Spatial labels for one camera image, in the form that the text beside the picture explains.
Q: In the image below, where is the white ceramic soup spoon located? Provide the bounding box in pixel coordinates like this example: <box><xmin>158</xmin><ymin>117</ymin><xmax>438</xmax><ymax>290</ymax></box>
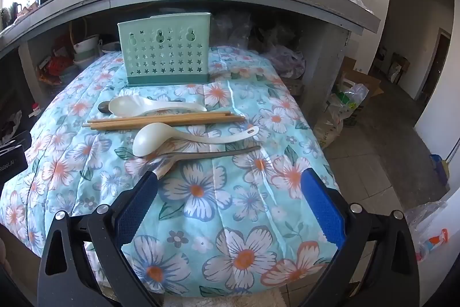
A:
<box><xmin>108</xmin><ymin>95</ymin><xmax>208</xmax><ymax>117</ymax></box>

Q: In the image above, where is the stack of white bowls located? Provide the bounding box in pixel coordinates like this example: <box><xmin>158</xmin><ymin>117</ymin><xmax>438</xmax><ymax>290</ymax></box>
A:
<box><xmin>73</xmin><ymin>35</ymin><xmax>100</xmax><ymax>60</ymax></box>

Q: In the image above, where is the blue bucket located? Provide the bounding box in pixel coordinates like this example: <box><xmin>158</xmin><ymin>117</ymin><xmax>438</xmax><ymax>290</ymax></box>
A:
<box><xmin>429</xmin><ymin>154</ymin><xmax>451</xmax><ymax>186</ymax></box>

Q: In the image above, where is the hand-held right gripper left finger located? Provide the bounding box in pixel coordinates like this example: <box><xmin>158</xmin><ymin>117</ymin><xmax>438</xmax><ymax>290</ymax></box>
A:
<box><xmin>37</xmin><ymin>169</ymin><xmax>169</xmax><ymax>307</ymax></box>

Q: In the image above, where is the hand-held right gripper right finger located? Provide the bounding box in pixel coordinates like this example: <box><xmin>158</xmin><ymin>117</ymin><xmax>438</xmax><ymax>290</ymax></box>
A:
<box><xmin>298</xmin><ymin>168</ymin><xmax>421</xmax><ymax>307</ymax></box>

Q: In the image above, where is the cardboard box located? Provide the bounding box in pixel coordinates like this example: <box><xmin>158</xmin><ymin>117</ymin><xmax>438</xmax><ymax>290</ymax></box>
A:
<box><xmin>341</xmin><ymin>57</ymin><xmax>382</xmax><ymax>97</ymax></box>

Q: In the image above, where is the floral turquoise blanket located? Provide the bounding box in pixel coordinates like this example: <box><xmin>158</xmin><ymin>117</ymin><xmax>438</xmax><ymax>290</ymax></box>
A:
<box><xmin>0</xmin><ymin>46</ymin><xmax>340</xmax><ymax>297</ymax></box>

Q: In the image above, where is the green perforated utensil holder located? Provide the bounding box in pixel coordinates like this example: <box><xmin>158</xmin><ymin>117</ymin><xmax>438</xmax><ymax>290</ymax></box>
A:
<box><xmin>117</xmin><ymin>13</ymin><xmax>212</xmax><ymax>88</ymax></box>

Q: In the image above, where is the small metal spoon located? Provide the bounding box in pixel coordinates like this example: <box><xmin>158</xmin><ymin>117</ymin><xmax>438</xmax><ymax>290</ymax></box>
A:
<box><xmin>98</xmin><ymin>98</ymin><xmax>185</xmax><ymax>114</ymax></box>

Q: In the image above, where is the clear bag with bottle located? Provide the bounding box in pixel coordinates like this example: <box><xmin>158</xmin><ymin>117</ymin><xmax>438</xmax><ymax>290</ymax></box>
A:
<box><xmin>406</xmin><ymin>201</ymin><xmax>455</xmax><ymax>262</ymax></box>

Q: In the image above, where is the printed pink plastic bag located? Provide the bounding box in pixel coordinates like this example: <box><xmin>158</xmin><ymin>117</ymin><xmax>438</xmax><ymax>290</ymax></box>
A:
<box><xmin>268</xmin><ymin>44</ymin><xmax>307</xmax><ymax>79</ymax></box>

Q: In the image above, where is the white rice sack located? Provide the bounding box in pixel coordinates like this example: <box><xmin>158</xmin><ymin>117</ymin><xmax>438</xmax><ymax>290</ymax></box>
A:
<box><xmin>315</xmin><ymin>80</ymin><xmax>370</xmax><ymax>150</ymax></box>

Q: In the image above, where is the red packaging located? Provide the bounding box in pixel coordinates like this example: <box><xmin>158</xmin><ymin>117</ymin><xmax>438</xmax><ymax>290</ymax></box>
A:
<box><xmin>39</xmin><ymin>48</ymin><xmax>74</xmax><ymax>86</ymax></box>

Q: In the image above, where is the white plastic ladle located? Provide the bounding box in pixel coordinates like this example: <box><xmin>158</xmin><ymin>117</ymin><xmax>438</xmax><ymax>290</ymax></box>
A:
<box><xmin>132</xmin><ymin>123</ymin><xmax>260</xmax><ymax>157</ymax></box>

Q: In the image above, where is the clear plastic bag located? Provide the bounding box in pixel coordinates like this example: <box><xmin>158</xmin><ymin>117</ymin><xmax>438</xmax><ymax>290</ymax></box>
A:
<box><xmin>212</xmin><ymin>10</ymin><xmax>252</xmax><ymax>49</ymax></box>

